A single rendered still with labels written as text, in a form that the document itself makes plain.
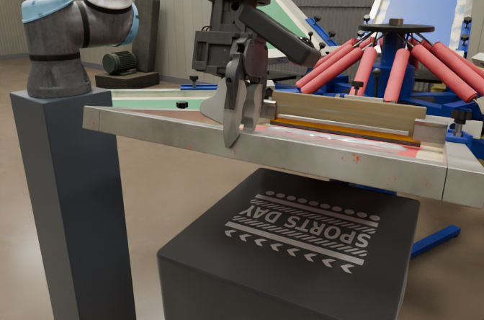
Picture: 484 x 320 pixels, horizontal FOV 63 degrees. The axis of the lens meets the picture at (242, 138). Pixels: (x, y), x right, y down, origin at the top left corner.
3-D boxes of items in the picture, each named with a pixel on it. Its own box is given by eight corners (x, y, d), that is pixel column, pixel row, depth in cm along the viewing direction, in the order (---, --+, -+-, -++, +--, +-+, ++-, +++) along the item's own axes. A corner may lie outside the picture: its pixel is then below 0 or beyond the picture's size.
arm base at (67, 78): (16, 92, 101) (9, 52, 97) (73, 83, 112) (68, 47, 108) (45, 101, 92) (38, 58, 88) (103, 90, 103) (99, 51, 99)
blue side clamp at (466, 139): (467, 169, 83) (473, 135, 82) (441, 163, 85) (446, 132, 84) (461, 156, 110) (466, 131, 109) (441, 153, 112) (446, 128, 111)
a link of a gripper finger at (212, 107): (199, 142, 55) (212, 78, 56) (236, 149, 53) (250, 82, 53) (187, 139, 53) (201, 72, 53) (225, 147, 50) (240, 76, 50)
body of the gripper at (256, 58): (217, 78, 60) (227, -2, 59) (269, 83, 57) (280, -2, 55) (189, 73, 54) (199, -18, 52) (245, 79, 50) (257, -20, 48)
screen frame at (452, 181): (482, 210, 40) (489, 174, 40) (81, 128, 66) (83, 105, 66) (457, 150, 110) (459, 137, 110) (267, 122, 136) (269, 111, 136)
